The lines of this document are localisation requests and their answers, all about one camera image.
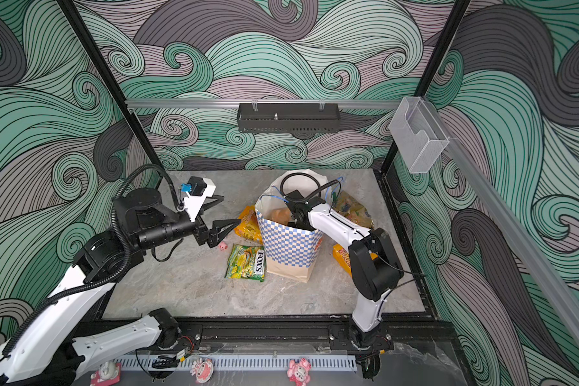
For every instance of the aluminium rail right wall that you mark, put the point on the aluminium rail right wall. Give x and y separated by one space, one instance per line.
474 163

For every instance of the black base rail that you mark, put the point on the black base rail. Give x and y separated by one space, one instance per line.
335 332

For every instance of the pink pig figurine right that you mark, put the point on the pink pig figurine right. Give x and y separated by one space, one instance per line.
299 372

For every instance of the checkered paper bag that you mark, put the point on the checkered paper bag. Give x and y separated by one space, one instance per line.
291 252

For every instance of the aluminium rail back wall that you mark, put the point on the aluminium rail back wall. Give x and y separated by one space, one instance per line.
202 103

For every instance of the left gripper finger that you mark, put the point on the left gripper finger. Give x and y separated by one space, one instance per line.
220 229
212 201

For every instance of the brown snack bag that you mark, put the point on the brown snack bag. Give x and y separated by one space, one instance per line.
350 208

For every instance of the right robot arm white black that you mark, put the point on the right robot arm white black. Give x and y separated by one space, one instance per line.
375 266

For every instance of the pink pig figurine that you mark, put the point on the pink pig figurine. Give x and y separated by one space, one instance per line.
299 372
202 370

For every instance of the pink pig figurine middle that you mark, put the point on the pink pig figurine middle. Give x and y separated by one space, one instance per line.
202 370

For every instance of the yellow orange gummy snack bag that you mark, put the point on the yellow orange gummy snack bag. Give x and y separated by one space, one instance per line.
249 228

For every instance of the white slotted cable duct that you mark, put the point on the white slotted cable duct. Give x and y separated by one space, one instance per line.
236 363

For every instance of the aluminium rail wall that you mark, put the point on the aluminium rail wall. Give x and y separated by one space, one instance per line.
202 103
474 163

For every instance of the black perforated wall tray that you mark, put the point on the black perforated wall tray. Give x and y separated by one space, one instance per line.
300 120

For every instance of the clear plastic wall holder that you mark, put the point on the clear plastic wall holder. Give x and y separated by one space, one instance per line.
418 131

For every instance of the pink bunny figurine left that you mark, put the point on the pink bunny figurine left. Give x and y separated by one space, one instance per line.
108 374

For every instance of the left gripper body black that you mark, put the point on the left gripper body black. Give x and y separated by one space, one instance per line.
200 231

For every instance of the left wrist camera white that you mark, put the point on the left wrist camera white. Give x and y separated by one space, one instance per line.
194 193

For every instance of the green Fox's candy bag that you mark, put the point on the green Fox's candy bag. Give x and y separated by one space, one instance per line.
247 262

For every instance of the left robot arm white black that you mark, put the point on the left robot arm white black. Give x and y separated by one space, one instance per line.
43 352

